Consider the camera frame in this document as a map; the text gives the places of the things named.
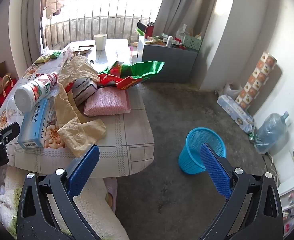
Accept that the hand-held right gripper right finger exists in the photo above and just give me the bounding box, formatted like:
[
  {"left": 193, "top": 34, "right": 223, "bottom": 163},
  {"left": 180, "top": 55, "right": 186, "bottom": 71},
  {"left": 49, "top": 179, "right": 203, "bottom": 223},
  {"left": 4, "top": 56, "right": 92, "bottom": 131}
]
[{"left": 200, "top": 143, "right": 285, "bottom": 240}]

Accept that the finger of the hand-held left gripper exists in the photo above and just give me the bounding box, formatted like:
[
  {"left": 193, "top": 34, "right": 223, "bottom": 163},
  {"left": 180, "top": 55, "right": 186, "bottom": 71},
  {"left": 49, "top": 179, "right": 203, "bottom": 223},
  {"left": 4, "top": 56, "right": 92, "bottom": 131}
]
[{"left": 0, "top": 122, "right": 20, "bottom": 145}]

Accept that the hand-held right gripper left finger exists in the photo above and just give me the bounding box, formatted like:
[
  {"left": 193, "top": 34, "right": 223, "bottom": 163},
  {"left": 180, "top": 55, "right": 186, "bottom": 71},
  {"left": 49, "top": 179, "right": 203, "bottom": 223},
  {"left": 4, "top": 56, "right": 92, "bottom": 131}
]
[{"left": 17, "top": 144, "right": 101, "bottom": 240}]

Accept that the blue medicine box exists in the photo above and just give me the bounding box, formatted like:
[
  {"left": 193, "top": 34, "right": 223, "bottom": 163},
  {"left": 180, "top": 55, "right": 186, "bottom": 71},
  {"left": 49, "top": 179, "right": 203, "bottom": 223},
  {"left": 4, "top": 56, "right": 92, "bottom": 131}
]
[{"left": 17, "top": 97, "right": 51, "bottom": 150}]

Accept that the blue plastic wastebasket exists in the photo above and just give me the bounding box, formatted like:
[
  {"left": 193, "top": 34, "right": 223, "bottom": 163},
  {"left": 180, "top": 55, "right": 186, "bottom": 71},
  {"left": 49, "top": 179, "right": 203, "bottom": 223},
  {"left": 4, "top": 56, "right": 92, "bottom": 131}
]
[{"left": 179, "top": 127, "right": 227, "bottom": 174}]

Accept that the beige plastic bag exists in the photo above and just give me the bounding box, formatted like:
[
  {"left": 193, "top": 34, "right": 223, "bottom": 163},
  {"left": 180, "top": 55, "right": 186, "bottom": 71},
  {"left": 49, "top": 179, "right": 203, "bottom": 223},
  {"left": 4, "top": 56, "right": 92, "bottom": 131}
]
[{"left": 54, "top": 55, "right": 107, "bottom": 158}]

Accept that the white yogurt bottle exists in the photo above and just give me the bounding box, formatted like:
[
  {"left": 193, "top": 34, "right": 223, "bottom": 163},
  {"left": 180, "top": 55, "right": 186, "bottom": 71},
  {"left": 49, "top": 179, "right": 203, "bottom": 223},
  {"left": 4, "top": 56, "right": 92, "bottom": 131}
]
[{"left": 14, "top": 71, "right": 60, "bottom": 111}]

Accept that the white black cable box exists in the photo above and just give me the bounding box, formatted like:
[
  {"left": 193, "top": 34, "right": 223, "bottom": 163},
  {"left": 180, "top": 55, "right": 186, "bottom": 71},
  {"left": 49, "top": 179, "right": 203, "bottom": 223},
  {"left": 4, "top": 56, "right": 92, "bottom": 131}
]
[{"left": 70, "top": 76, "right": 98, "bottom": 105}]

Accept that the green red snack bag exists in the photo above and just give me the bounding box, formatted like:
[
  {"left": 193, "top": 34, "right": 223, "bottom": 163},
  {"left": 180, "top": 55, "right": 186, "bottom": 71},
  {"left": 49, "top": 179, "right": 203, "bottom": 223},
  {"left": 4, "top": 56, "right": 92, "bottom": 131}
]
[{"left": 97, "top": 60, "right": 165, "bottom": 90}]

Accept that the purple slipper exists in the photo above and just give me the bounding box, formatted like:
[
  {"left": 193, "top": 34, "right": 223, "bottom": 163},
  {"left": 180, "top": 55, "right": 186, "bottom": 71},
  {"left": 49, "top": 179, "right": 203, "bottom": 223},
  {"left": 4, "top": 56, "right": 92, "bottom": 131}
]
[{"left": 104, "top": 177, "right": 118, "bottom": 213}]

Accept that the red gift bag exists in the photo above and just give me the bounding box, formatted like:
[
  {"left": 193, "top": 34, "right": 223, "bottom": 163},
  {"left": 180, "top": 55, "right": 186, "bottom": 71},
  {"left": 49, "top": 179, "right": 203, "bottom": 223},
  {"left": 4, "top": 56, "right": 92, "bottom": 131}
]
[{"left": 0, "top": 75, "right": 17, "bottom": 109}]

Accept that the floral plastic tablecloth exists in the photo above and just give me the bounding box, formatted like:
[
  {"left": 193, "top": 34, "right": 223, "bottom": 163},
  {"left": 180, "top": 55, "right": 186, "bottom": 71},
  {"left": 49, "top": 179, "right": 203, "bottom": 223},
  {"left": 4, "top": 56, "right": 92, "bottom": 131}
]
[{"left": 0, "top": 39, "right": 155, "bottom": 178}]

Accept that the white blue tissue pack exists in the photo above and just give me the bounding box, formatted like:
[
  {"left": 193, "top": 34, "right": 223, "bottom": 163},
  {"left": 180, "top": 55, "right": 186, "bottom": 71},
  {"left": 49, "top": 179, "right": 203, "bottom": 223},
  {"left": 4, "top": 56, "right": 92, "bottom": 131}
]
[{"left": 217, "top": 94, "right": 255, "bottom": 133}]

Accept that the clear blue water jug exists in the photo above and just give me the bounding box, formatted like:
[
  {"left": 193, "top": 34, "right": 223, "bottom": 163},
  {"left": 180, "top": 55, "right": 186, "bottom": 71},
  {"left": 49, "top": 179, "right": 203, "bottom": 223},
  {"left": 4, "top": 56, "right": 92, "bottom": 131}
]
[{"left": 254, "top": 111, "right": 289, "bottom": 155}]

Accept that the pink sponge cloth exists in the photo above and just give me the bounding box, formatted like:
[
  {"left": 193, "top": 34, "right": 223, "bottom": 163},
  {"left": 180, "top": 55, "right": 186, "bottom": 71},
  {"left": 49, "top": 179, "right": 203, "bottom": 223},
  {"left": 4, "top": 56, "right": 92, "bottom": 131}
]
[{"left": 84, "top": 87, "right": 131, "bottom": 117}]

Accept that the white plastic drawer unit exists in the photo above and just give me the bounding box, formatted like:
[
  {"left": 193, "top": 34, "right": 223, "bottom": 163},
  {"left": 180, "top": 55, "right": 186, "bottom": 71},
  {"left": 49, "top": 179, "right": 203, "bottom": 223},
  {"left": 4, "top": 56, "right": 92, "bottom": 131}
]
[{"left": 277, "top": 170, "right": 294, "bottom": 230}]

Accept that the patterned roll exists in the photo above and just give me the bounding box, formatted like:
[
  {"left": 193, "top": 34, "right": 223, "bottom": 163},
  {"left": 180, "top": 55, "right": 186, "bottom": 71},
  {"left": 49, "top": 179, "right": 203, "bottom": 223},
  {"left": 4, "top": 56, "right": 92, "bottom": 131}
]
[{"left": 234, "top": 52, "right": 278, "bottom": 111}]

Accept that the grey curtain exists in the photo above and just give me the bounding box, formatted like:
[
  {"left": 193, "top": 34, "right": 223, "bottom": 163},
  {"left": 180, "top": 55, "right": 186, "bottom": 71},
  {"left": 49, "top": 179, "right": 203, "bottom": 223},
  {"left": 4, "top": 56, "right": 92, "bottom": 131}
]
[
  {"left": 9, "top": 0, "right": 46, "bottom": 63},
  {"left": 153, "top": 0, "right": 222, "bottom": 43}
]

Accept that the grey cabinet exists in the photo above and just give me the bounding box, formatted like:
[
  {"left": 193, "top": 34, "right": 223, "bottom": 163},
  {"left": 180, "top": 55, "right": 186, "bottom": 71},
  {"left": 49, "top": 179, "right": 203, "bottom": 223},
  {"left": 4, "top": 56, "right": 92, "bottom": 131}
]
[{"left": 138, "top": 36, "right": 199, "bottom": 83}]

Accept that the green plastic basket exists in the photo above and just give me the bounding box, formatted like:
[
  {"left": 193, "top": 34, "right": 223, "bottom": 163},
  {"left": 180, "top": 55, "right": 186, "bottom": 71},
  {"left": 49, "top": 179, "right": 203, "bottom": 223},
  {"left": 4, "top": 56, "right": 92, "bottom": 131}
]
[{"left": 183, "top": 34, "right": 203, "bottom": 52}]

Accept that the white paper cup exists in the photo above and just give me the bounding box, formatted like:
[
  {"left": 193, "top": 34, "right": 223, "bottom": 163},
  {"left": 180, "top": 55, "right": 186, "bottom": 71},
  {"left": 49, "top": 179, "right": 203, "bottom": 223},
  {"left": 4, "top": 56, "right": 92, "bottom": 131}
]
[{"left": 93, "top": 34, "right": 108, "bottom": 51}]

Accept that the balcony railing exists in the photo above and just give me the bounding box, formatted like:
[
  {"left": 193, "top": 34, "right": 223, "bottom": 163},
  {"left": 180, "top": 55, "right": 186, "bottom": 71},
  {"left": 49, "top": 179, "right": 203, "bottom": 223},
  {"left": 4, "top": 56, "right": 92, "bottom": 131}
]
[{"left": 40, "top": 0, "right": 157, "bottom": 49}]

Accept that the red thermos bottle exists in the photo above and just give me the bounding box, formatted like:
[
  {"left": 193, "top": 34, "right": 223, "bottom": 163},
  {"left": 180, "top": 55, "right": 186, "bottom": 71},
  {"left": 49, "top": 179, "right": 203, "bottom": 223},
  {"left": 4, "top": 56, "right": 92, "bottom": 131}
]
[{"left": 144, "top": 21, "right": 154, "bottom": 39}]

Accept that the white cable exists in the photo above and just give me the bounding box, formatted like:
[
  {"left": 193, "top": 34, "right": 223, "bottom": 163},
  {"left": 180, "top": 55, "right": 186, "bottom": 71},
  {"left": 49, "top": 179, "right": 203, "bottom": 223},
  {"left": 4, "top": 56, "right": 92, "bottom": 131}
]
[{"left": 262, "top": 152, "right": 279, "bottom": 180}]

